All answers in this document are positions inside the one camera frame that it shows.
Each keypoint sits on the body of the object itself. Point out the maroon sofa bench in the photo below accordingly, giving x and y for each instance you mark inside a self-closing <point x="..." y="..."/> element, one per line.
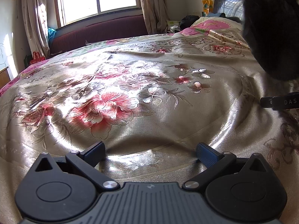
<point x="125" y="27"/>

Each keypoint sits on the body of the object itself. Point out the floral bedspread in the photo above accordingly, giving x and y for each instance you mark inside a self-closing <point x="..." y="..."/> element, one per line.
<point x="151" y="100"/>

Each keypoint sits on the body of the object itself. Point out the window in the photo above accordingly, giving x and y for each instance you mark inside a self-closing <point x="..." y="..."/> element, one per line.
<point x="98" y="0"/>

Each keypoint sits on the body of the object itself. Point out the black bag on nightstand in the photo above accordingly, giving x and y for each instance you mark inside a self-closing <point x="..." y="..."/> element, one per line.
<point x="188" y="21"/>

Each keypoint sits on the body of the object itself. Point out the yellow package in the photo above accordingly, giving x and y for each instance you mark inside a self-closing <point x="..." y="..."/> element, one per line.
<point x="207" y="7"/>

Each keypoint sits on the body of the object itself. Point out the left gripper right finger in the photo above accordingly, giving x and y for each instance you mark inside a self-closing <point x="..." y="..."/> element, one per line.
<point x="217" y="165"/>

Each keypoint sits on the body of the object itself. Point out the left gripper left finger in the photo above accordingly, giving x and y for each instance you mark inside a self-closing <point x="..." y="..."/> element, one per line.
<point x="83" y="163"/>

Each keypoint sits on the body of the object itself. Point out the blue plastic bag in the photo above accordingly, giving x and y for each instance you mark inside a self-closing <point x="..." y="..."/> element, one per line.
<point x="51" y="34"/>

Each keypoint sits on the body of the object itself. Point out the wooden cabinet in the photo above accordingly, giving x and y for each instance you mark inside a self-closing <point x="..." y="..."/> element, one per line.
<point x="4" y="77"/>

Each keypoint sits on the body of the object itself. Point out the dark checked pants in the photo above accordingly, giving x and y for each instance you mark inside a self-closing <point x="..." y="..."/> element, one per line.
<point x="271" y="31"/>

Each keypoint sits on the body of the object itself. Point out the floral pillow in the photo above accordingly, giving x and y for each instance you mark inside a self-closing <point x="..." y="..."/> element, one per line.
<point x="205" y="24"/>

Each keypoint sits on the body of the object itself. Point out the beige curtain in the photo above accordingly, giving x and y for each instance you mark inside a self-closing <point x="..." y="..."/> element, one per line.
<point x="34" y="14"/>
<point x="155" y="16"/>

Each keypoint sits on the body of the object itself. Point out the right beige curtain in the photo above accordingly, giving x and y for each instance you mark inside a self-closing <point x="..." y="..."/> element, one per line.
<point x="155" y="16"/>

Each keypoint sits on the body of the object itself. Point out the red gift bag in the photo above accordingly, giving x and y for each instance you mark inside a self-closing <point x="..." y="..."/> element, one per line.
<point x="37" y="57"/>

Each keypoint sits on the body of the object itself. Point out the left beige curtain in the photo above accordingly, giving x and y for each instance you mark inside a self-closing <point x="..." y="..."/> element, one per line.
<point x="34" y="14"/>

